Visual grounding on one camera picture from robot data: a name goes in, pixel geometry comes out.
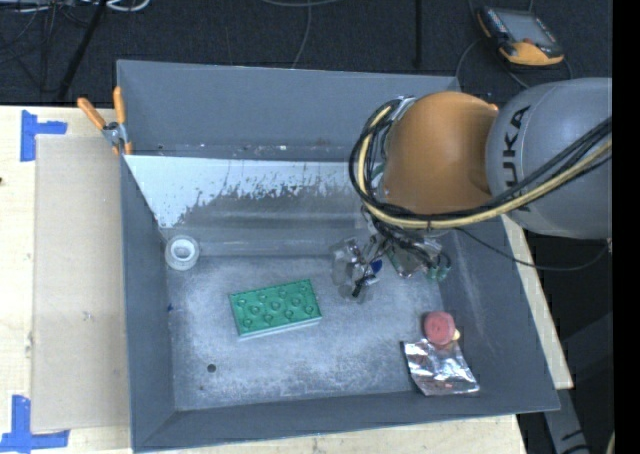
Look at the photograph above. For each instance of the silver foil packet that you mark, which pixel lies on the silver foil packet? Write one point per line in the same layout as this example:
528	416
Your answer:
440	369

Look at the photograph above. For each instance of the grey metal bin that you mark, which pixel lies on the grey metal bin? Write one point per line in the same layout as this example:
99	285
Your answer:
300	372

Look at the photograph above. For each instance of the red toy fruit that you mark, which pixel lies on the red toy fruit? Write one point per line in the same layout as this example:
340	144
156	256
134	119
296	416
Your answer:
440	328

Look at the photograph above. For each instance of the pale cardboard board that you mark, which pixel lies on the pale cardboard board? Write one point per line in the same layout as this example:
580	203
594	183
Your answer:
75	267

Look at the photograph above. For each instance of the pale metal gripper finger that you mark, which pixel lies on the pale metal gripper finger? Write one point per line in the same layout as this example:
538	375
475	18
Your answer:
361	292
341	262

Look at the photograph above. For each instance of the dark green flat block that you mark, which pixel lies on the dark green flat block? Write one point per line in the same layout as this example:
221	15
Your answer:
275	309

